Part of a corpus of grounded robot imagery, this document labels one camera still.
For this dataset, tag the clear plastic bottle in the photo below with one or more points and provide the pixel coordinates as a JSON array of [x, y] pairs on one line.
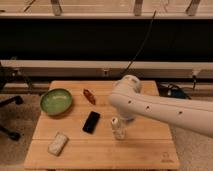
[[117, 128]]

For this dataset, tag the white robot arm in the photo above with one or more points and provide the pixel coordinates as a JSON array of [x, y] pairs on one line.
[[193, 115]]

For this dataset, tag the brown snack wrapper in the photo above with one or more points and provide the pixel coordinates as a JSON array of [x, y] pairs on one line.
[[89, 96]]

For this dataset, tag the black smartphone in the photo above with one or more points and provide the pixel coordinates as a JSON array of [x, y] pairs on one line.
[[91, 122]]

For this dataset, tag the green bowl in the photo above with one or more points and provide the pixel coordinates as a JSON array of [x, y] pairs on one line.
[[56, 101]]

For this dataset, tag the white sponge block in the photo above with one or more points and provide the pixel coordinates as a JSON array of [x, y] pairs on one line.
[[57, 144]]

